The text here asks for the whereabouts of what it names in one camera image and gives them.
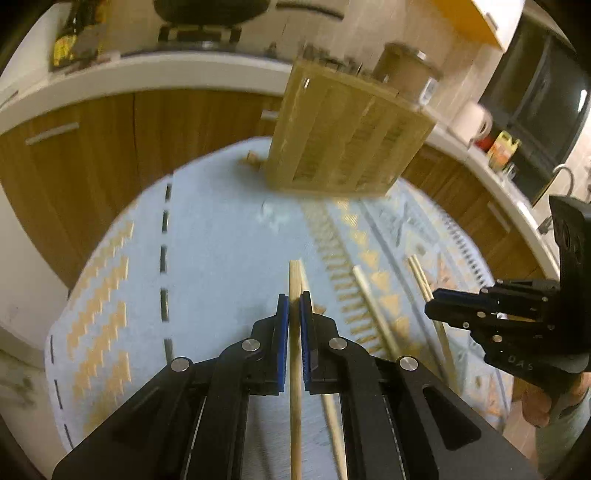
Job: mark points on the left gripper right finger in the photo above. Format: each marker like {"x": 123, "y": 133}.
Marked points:
{"x": 401, "y": 422}

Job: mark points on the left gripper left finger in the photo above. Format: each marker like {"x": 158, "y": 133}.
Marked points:
{"x": 188, "y": 421}

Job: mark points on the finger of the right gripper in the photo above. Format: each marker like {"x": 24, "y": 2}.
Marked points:
{"x": 529, "y": 290}
{"x": 458, "y": 309}

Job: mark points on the person's right hand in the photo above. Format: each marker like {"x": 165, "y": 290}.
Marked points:
{"x": 536, "y": 404}

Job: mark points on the chrome sink faucet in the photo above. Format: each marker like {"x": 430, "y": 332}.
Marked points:
{"x": 563, "y": 184}

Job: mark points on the yellow oil bottle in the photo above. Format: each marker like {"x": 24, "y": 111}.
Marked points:
{"x": 502, "y": 150}

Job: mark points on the light blue patterned tablecloth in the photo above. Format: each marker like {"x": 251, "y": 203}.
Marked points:
{"x": 203, "y": 254}

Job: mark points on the pink electric kettle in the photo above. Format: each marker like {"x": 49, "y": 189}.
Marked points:
{"x": 471, "y": 124}

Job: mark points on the dark window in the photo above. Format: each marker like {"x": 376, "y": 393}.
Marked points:
{"x": 539, "y": 93}

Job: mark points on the yellow plastic utensil basket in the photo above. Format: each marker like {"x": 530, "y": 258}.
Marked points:
{"x": 342, "y": 135}

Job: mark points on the brown rice cooker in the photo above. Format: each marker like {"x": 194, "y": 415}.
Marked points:
{"x": 409, "y": 71}

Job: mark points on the black gas stove top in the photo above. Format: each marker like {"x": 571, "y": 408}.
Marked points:
{"x": 213, "y": 39}

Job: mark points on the dark soy sauce bottle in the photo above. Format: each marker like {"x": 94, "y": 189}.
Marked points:
{"x": 62, "y": 54}

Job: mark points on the black wok with lid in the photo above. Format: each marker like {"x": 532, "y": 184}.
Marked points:
{"x": 230, "y": 12}

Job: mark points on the white orange wall cabinet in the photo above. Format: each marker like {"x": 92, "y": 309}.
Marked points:
{"x": 490, "y": 22}

